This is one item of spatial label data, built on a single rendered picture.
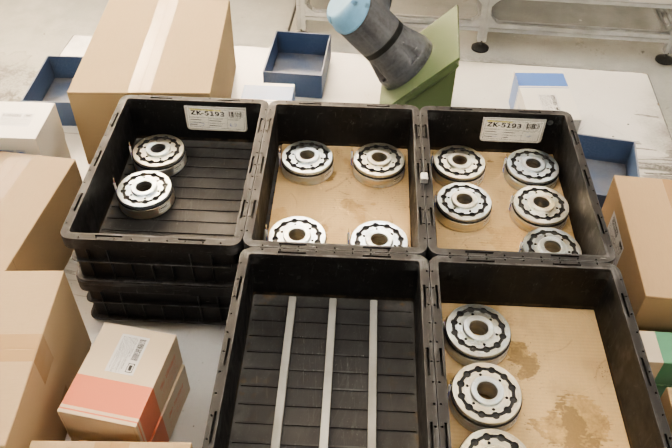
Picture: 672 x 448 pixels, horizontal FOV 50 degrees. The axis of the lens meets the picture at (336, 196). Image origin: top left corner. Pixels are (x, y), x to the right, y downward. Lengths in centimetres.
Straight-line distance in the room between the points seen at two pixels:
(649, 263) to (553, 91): 61
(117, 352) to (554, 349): 68
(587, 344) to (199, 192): 75
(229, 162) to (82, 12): 245
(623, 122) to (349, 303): 97
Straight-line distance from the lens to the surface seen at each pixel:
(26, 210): 142
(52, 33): 371
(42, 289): 122
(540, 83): 183
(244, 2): 377
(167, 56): 168
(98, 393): 114
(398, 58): 167
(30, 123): 159
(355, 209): 136
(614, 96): 201
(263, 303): 122
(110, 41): 177
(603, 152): 176
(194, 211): 138
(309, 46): 201
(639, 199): 146
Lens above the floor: 178
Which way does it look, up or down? 43 degrees down
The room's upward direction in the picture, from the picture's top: 1 degrees clockwise
